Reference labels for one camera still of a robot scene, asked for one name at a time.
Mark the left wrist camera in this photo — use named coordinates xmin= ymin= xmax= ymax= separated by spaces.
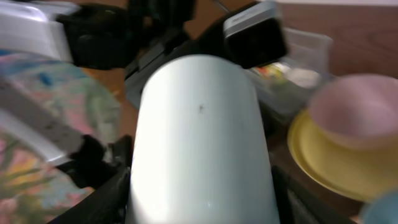
xmin=223 ymin=1 xmax=288 ymax=69

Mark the clear plastic waste bin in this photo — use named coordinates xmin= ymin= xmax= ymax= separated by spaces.
xmin=246 ymin=28 xmax=333 ymax=120

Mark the light blue bowl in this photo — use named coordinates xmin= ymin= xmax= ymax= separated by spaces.
xmin=359 ymin=191 xmax=397 ymax=224

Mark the white pink rice bowl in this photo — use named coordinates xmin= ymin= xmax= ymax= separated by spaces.
xmin=308 ymin=74 xmax=397 ymax=150

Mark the white tissue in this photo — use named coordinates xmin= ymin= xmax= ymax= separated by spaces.
xmin=285 ymin=68 xmax=321 ymax=89

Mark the yellow plate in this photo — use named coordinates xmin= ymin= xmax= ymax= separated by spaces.
xmin=287 ymin=110 xmax=397 ymax=202

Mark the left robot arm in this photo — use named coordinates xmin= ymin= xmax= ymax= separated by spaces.
xmin=1 ymin=0 xmax=228 ymax=106

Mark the white cup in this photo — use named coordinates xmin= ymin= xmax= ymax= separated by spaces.
xmin=126 ymin=55 xmax=280 ymax=223

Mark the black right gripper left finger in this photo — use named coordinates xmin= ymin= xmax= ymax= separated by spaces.
xmin=48 ymin=168 xmax=131 ymax=224

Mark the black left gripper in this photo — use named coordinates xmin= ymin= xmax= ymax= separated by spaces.
xmin=123 ymin=0 xmax=231 ymax=110

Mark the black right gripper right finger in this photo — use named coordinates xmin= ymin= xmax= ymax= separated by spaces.
xmin=271 ymin=166 xmax=355 ymax=224

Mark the green snack wrapper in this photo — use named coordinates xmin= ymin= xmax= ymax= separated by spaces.
xmin=251 ymin=62 xmax=291 ymax=80

